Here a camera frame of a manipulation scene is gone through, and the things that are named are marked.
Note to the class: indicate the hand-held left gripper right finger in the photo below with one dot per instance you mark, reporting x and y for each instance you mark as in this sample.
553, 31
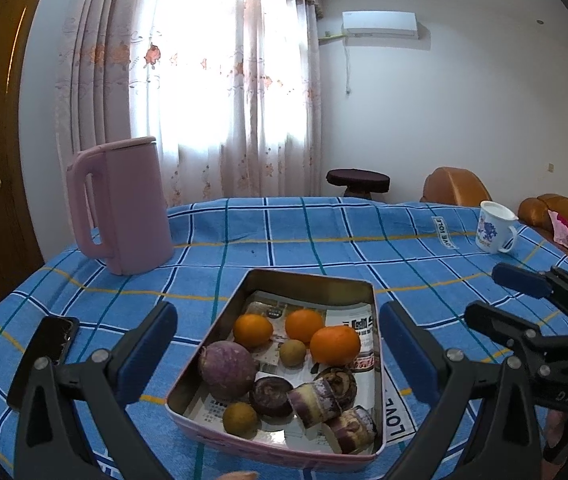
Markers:
403, 340

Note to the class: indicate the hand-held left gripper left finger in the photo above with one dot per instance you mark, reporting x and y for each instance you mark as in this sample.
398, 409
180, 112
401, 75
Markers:
149, 340

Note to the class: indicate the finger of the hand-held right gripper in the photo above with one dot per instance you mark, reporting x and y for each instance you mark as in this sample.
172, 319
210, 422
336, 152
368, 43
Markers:
493, 322
518, 280

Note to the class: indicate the metal tin tray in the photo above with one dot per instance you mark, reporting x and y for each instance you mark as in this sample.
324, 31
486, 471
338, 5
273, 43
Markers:
214, 332

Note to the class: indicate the orange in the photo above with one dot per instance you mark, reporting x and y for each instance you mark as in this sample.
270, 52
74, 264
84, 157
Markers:
253, 330
305, 325
335, 345

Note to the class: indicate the round purple fruit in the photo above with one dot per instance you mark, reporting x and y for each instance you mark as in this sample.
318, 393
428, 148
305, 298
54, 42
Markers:
227, 370

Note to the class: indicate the small yellow-brown fruit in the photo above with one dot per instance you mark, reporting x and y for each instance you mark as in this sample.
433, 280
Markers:
292, 352
240, 419

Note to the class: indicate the person's right hand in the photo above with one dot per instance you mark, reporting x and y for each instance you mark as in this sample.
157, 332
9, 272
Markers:
556, 447

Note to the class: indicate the newspaper lining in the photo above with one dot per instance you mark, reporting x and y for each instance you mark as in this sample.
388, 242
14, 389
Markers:
353, 327

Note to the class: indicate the white cup with blue print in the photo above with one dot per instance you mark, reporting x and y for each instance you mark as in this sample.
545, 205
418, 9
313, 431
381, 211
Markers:
493, 227

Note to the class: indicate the brown leather sofa chair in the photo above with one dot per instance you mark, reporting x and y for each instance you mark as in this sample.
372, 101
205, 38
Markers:
533, 215
456, 187

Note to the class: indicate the black smartphone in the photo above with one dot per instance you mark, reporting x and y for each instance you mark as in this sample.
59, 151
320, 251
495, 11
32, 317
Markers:
44, 360

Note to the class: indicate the pink electric kettle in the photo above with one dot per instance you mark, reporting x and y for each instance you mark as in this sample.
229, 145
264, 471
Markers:
134, 210

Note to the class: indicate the blue plaid tablecloth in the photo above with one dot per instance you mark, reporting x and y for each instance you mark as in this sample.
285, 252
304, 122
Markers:
289, 230

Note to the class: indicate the dark round stool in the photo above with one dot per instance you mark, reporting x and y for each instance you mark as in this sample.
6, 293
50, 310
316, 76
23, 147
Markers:
358, 182

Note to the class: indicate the floral sheer curtain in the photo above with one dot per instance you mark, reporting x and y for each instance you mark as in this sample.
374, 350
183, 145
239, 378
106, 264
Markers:
189, 85

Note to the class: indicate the white air conditioner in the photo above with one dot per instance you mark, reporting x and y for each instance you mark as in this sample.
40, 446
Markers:
379, 24

